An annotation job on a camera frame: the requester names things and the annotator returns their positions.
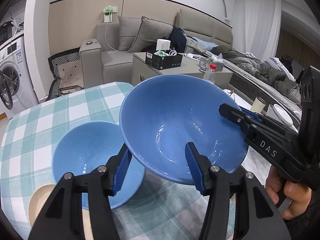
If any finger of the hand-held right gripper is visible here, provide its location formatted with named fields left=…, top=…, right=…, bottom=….
left=219, top=103, right=278, bottom=143
left=239, top=106, right=295, bottom=138

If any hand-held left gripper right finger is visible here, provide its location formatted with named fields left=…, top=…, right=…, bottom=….
left=184, top=142, right=292, bottom=240

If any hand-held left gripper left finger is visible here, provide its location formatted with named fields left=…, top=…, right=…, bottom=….
left=28, top=142, right=133, bottom=240

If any large blue bowl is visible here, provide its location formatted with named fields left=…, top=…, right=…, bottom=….
left=52, top=121, right=146, bottom=210

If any beige plate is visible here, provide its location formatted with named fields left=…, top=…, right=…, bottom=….
left=28, top=183, right=93, bottom=240

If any person's right hand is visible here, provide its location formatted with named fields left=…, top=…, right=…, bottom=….
left=264, top=166, right=313, bottom=221

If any cream cup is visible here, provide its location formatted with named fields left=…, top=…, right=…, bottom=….
left=250, top=96, right=265, bottom=114

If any white round container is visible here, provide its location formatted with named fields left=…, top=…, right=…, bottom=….
left=266, top=104, right=294, bottom=128

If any plastic water bottle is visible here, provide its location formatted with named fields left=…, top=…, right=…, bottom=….
left=202, top=64, right=217, bottom=85

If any grey blanket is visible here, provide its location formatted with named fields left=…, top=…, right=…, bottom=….
left=185, top=36, right=303, bottom=120

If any small grey box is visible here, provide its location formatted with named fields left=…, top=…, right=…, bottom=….
left=199, top=57, right=224, bottom=72

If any teal checked tablecloth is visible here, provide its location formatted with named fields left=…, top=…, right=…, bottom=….
left=0, top=81, right=240, bottom=240

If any black box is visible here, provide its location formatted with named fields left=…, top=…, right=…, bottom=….
left=145, top=50, right=184, bottom=70

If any dark jacket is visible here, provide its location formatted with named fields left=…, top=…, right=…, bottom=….
left=170, top=26, right=188, bottom=55

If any beige padded headboard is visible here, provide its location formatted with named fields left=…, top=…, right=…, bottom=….
left=176, top=9, right=233, bottom=50

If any white curtain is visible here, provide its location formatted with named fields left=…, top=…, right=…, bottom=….
left=234, top=0, right=283, bottom=60

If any white box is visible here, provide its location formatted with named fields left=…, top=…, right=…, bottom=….
left=156, top=39, right=172, bottom=52

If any grey side cabinet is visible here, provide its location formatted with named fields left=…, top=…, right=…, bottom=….
left=132, top=52, right=233, bottom=90

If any grey cushion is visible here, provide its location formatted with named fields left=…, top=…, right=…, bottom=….
left=129, top=16, right=174, bottom=53
left=117, top=16, right=143, bottom=52

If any grey sofa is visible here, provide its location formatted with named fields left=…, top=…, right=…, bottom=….
left=79, top=21, right=175, bottom=89

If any black white patterned bag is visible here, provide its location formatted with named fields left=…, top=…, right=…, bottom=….
left=47, top=47, right=84, bottom=102

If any white washing machine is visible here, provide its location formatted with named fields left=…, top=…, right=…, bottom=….
left=0, top=34, right=39, bottom=119

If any black pressure cooker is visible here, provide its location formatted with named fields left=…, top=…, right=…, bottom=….
left=0, top=21, right=14, bottom=42

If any white wall switch panel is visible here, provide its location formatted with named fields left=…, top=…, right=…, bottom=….
left=102, top=5, right=118, bottom=23

